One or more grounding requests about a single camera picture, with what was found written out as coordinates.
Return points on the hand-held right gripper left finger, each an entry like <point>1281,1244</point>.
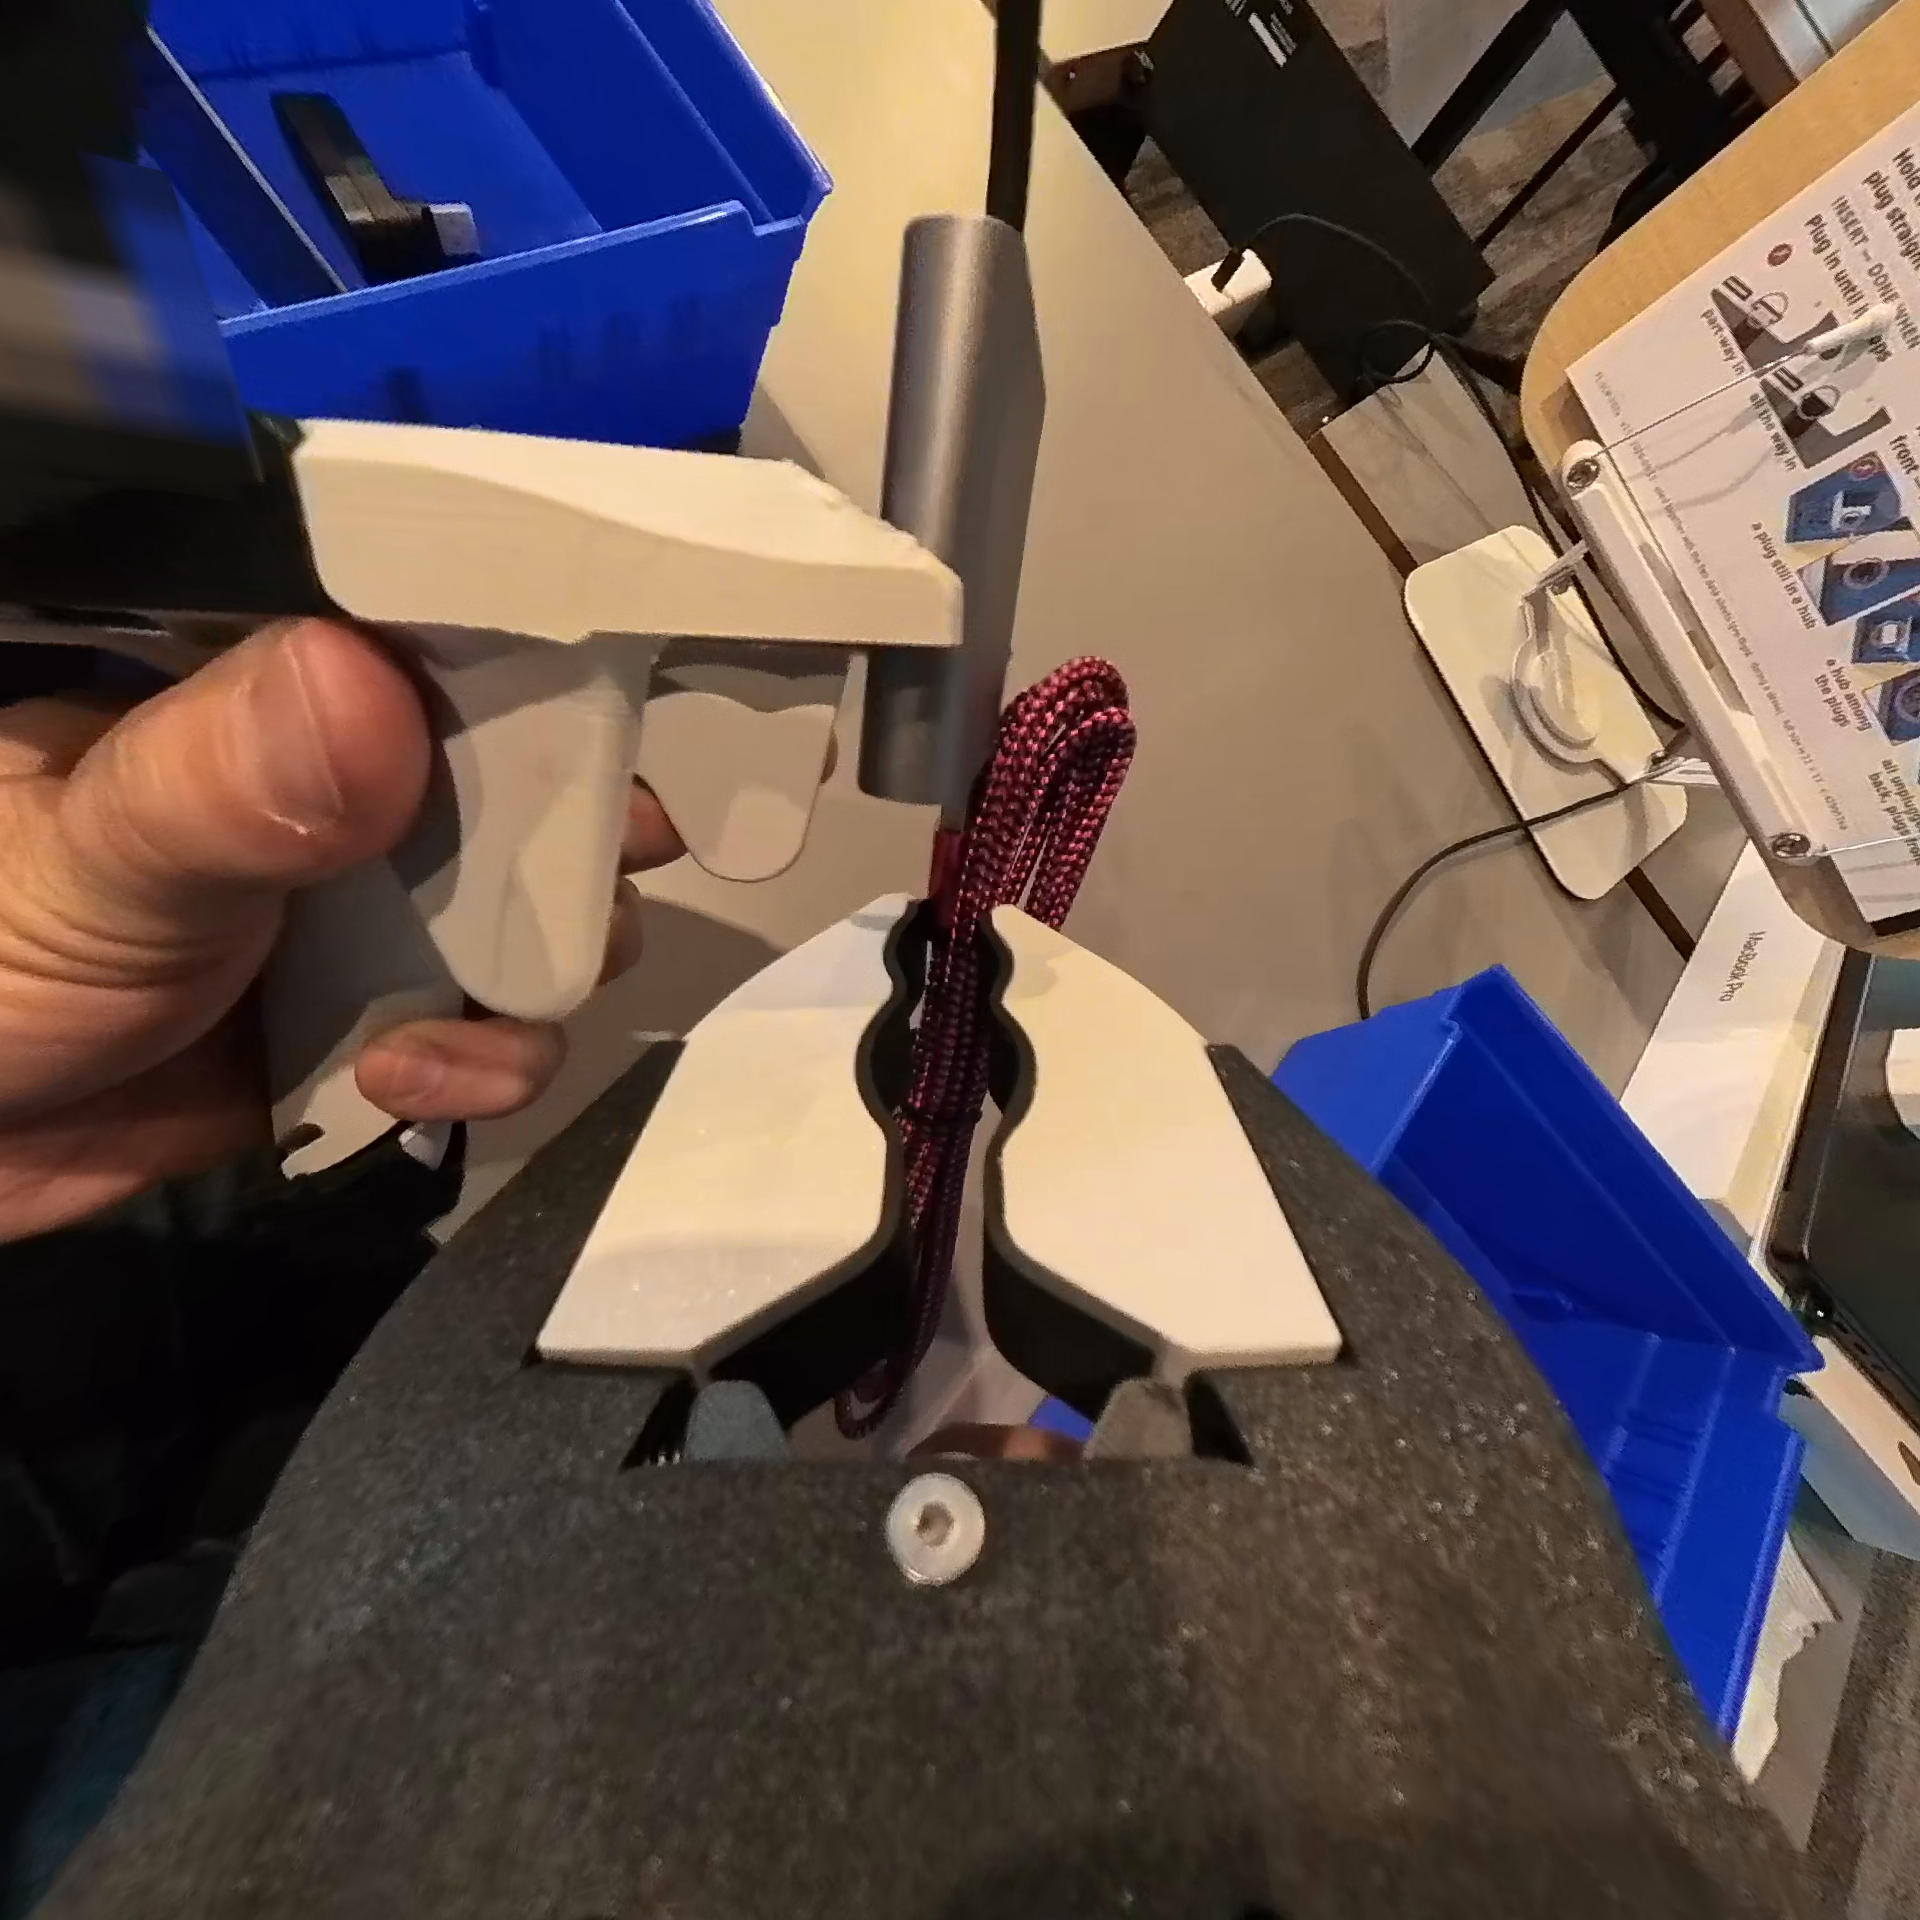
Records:
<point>722,1185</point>

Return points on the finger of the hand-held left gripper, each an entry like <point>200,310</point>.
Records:
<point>631,542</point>

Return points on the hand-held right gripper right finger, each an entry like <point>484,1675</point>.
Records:
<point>1156,1185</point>

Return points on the blue plastic bin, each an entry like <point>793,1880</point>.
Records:
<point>601,344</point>
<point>1574,1274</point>

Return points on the grey usb hub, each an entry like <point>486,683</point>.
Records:
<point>944,374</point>

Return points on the person's left hand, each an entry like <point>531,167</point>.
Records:
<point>152,900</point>

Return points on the white laptop box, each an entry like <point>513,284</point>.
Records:
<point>1726,1050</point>

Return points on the white power adapter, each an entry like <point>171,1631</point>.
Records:
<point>1237,293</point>

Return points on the dark laptop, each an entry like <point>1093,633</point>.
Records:
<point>1861,1200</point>

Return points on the black box on table edge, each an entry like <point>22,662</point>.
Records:
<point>1351,152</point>

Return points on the printed instruction board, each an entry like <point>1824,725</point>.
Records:
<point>1802,524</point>

